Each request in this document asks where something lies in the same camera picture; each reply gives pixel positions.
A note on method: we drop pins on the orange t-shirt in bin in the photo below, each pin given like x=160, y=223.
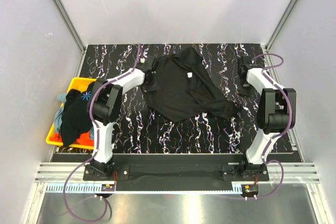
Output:
x=84, y=139

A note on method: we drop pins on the left small connector box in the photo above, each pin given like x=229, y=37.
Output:
x=108, y=187

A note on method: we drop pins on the aluminium frame post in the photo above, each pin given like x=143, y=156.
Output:
x=286, y=14
x=69, y=24

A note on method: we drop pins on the right small connector box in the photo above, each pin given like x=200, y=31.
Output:
x=250, y=189

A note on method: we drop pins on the aluminium front rail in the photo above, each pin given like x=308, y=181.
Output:
x=304, y=173

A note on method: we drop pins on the left aluminium frame post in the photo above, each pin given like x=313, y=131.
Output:
x=69, y=24

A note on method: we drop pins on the right aluminium frame post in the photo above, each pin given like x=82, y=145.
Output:
x=286, y=14

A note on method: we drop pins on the small connector box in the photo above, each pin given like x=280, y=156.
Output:
x=108, y=187
x=250, y=189

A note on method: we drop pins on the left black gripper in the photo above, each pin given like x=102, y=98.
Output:
x=152, y=88

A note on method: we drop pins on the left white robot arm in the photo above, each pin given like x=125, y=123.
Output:
x=104, y=108

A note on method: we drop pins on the black t-shirt with blue print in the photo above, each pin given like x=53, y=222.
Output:
x=75, y=118

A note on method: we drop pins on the grey-blue t-shirt in bin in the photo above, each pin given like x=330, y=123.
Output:
x=58, y=115

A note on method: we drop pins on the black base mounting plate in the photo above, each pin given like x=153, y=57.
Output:
x=158, y=183

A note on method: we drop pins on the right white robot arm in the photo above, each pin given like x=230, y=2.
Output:
x=276, y=115

